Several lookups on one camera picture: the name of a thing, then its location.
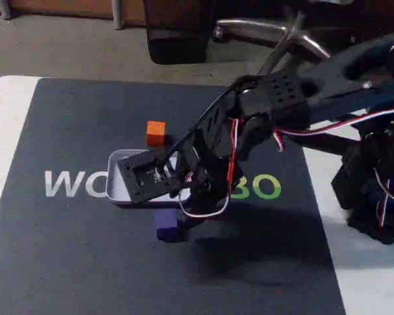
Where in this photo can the purple wooden cube block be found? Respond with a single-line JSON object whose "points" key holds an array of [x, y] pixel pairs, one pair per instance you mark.
{"points": [[166, 228]]}

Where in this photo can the orange wooden cube block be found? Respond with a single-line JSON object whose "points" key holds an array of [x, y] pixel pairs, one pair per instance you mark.
{"points": [[155, 133]]}

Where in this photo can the pale lavender rectangular tray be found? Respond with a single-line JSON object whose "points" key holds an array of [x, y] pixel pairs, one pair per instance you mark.
{"points": [[116, 190]]}

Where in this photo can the dark mat with printed letters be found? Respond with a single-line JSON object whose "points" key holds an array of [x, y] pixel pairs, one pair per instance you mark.
{"points": [[85, 262]]}

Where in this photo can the black table clamp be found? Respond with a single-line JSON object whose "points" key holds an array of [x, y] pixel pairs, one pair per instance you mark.
{"points": [[328, 141]]}

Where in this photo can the dark chair caster block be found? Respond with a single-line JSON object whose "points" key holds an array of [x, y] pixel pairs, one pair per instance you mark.
{"points": [[175, 36]]}

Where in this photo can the chrome chair base leg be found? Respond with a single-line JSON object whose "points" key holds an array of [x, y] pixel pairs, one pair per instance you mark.
{"points": [[249, 31]]}

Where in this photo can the grey metal furniture leg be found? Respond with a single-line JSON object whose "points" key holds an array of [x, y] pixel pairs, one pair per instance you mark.
{"points": [[5, 8], [118, 14]]}

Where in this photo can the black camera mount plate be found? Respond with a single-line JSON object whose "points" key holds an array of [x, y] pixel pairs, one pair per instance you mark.
{"points": [[151, 177]]}

